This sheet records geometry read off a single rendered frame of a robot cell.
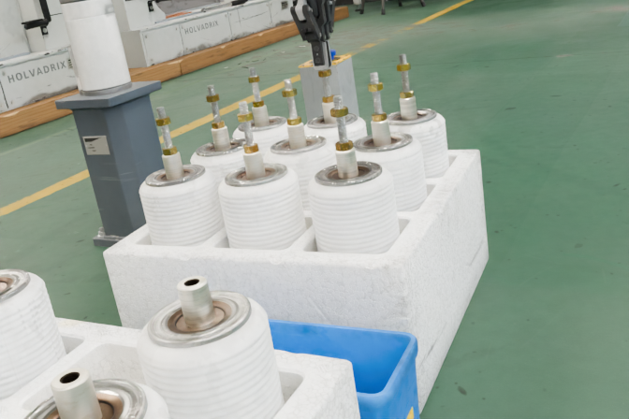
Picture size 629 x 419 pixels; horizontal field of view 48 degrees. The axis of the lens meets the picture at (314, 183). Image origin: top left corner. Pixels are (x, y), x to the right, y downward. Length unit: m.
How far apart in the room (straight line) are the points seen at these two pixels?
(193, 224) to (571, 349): 0.48
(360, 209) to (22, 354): 0.35
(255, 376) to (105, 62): 0.94
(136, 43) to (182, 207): 2.83
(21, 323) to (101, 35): 0.79
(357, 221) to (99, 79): 0.74
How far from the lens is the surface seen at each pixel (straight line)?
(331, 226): 0.75
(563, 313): 0.97
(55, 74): 3.23
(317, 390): 0.55
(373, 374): 0.75
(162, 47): 3.73
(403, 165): 0.85
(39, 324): 0.67
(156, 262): 0.86
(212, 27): 4.06
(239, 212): 0.80
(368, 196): 0.74
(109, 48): 1.36
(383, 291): 0.73
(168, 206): 0.86
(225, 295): 0.54
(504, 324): 0.95
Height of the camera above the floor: 0.49
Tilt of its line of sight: 18 degrees down
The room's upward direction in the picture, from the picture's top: 9 degrees counter-clockwise
